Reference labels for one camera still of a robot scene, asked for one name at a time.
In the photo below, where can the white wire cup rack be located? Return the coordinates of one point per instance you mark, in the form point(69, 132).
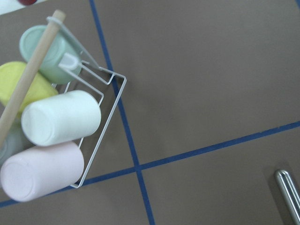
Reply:
point(84, 60)

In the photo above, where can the pink cup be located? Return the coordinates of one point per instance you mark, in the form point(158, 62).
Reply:
point(39, 171)

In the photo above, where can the wooden rack handle rod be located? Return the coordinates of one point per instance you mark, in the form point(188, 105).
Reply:
point(27, 77)

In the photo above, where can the red thermos bottle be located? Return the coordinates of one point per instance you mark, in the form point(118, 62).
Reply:
point(27, 2)

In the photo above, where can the white cup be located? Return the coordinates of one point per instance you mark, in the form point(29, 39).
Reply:
point(61, 118)

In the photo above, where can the steel muddler with black tip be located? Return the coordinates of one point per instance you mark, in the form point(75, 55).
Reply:
point(289, 193)

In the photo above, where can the yellow cup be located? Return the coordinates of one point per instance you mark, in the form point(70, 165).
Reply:
point(10, 74)

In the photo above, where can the mint green cup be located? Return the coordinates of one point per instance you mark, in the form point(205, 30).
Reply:
point(50, 67)

